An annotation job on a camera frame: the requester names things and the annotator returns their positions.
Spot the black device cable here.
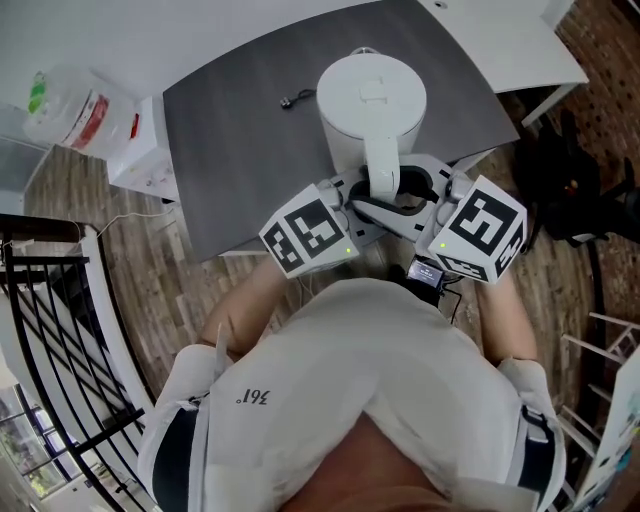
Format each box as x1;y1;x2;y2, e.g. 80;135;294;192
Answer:
439;279;465;326

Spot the dark backpack shoulder strap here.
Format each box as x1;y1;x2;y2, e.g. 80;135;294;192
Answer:
517;404;556;494
149;394;211;512

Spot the person's right forearm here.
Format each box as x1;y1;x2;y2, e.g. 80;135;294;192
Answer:
474;272;539;364

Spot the black office chair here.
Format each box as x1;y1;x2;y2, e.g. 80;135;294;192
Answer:
513;108;640;251

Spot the small black display device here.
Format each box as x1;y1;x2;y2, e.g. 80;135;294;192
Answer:
406;253;447;287

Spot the white storage box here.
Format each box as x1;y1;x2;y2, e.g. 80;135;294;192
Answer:
106;94;177;202

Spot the white paint-stained board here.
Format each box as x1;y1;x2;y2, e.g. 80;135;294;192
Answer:
574;347;640;512

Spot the black power cable with plug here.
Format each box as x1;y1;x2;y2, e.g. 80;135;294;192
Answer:
278;87;319;109

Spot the white electric kettle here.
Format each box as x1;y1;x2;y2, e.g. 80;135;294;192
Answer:
316;51;429;201

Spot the person's neck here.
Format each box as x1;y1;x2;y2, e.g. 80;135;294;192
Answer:
294;412;451;512

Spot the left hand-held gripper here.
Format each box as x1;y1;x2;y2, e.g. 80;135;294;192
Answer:
258;166;405;280

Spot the white metal rack frame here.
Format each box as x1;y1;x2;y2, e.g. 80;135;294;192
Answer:
558;311;640;501

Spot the person's white shirt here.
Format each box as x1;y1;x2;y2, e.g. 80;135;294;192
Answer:
137;277;566;512

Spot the black pole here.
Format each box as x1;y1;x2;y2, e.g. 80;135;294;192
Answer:
588;239;607;346

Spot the person's left forearm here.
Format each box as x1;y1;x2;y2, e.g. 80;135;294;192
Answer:
199;259;301;359

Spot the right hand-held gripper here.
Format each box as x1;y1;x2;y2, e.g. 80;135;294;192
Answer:
351;153;529;285

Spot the white floor cable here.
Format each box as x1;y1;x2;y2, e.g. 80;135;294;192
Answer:
96;208;175;240

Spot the lower floor window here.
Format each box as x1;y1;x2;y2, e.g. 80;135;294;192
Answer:
0;384;69;501

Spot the black metal stair railing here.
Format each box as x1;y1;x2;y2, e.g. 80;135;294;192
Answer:
0;213;161;512

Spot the white desk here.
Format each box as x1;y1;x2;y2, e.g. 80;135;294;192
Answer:
418;0;590;127

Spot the clear water jug red label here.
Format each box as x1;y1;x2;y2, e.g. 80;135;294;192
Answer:
22;64;141;160

